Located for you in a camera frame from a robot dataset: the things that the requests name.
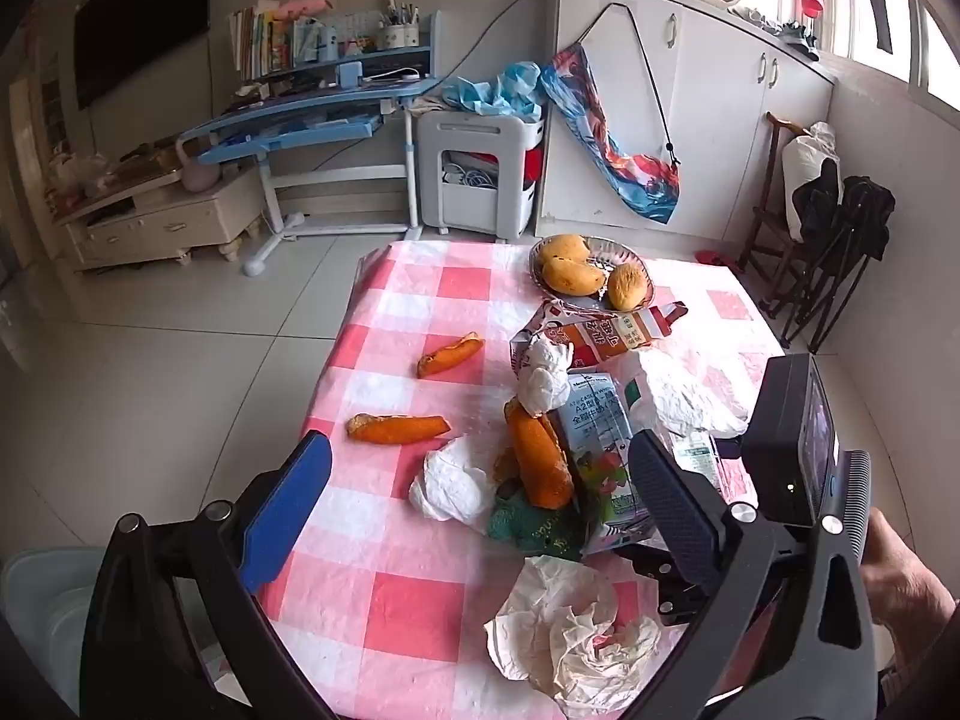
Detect pink kettlebell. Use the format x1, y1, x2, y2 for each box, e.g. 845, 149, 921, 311
176, 136, 222, 194

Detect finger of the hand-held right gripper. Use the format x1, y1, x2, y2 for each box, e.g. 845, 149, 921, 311
615, 542, 712, 623

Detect blue crumpled cloth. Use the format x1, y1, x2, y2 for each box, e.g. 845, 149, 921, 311
441, 61, 545, 121

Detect wooden door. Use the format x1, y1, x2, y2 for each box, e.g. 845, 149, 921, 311
9, 52, 65, 263

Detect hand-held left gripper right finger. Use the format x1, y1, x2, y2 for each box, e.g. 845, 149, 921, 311
627, 429, 878, 720

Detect long orange peel with stem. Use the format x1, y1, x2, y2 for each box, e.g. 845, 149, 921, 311
346, 412, 452, 445

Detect blue study desk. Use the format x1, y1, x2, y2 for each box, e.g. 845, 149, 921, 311
177, 11, 443, 278

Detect red and white printed package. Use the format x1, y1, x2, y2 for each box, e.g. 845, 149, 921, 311
510, 300, 689, 370

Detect grey shoes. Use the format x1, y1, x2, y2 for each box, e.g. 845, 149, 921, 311
727, 6, 822, 61

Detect white cable bundle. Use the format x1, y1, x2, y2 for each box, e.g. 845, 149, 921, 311
442, 154, 496, 188

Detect colourful printed bag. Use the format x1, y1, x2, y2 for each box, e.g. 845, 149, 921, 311
540, 45, 682, 224

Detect small white tissue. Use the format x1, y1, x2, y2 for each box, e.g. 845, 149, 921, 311
516, 336, 575, 417

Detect blue milk carton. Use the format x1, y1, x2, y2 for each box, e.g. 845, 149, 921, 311
551, 369, 657, 557

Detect clear plastic bag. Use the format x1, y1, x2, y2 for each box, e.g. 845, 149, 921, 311
52, 152, 117, 200

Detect thick orange peel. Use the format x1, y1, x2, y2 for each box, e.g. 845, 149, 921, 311
504, 399, 577, 509

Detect glass fruit bowl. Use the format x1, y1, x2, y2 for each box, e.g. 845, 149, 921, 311
529, 235, 655, 314

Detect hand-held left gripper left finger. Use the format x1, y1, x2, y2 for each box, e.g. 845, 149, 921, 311
79, 429, 335, 720

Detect wooden chair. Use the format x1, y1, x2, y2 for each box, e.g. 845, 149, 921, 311
739, 112, 807, 286

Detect row of books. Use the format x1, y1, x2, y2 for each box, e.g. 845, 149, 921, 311
229, 6, 297, 82

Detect pink white checkered tablecloth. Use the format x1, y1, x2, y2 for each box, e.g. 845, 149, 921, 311
255, 240, 796, 720

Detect window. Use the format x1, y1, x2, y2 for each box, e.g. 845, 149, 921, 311
825, 0, 960, 106

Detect yellow mango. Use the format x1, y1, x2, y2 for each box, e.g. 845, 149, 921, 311
541, 235, 593, 271
606, 262, 647, 312
542, 255, 607, 296

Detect white pen holder with pens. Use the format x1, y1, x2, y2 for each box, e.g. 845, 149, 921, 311
382, 0, 421, 50

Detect white stuffed bag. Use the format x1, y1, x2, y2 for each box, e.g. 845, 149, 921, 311
781, 122, 842, 237

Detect black strap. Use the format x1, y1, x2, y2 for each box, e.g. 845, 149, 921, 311
577, 4, 680, 166

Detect white green printed package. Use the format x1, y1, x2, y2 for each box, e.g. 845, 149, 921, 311
671, 429, 725, 500

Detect white cabinet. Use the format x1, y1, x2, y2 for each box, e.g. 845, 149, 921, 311
536, 0, 837, 248

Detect black folding chair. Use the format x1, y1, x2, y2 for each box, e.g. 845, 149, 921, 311
772, 161, 897, 353

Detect short orange peel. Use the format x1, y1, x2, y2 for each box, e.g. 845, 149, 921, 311
417, 331, 485, 379

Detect large white tissue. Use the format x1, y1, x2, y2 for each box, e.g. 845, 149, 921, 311
484, 555, 662, 717

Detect pale green chair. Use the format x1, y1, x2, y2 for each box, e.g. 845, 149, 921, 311
0, 546, 106, 720

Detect cream television stand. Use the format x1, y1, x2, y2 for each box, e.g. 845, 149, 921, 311
56, 165, 267, 272

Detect black television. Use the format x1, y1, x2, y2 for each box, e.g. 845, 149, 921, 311
73, 0, 213, 110

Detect person's right hand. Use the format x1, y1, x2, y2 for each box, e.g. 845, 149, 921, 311
859, 506, 960, 662

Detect green printed wrapper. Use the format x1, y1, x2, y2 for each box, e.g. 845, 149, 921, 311
487, 480, 593, 560

